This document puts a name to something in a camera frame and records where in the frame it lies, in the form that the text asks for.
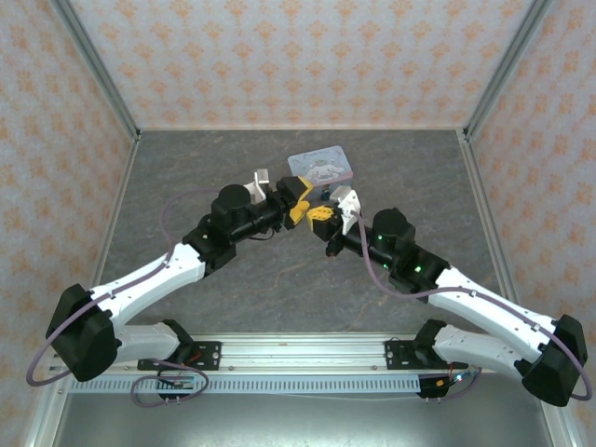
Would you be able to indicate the small blue padlock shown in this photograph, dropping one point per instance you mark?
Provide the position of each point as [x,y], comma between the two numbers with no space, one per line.
[327,191]

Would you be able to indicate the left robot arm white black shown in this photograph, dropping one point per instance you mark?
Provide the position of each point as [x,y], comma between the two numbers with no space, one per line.
[149,279]

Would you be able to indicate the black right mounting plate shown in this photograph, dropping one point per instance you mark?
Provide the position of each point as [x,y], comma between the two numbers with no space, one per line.
[400,356]

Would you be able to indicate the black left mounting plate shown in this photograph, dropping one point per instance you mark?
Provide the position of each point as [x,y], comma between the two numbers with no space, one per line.
[205,356]

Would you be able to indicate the aluminium table side rail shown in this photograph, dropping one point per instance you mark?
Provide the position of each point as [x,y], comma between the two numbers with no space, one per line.
[484,209]
[118,209]

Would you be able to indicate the aluminium frame post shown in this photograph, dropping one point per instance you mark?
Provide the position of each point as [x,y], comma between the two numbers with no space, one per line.
[98,70]
[507,65]

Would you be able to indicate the cartoon print pastel card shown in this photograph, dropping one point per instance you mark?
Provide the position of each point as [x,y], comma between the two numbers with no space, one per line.
[321,163]

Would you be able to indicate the black mounting plate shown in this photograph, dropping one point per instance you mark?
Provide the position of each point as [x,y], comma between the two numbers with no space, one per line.
[205,356]
[400,356]

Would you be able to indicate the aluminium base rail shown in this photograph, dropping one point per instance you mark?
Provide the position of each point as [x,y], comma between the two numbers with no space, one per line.
[302,356]

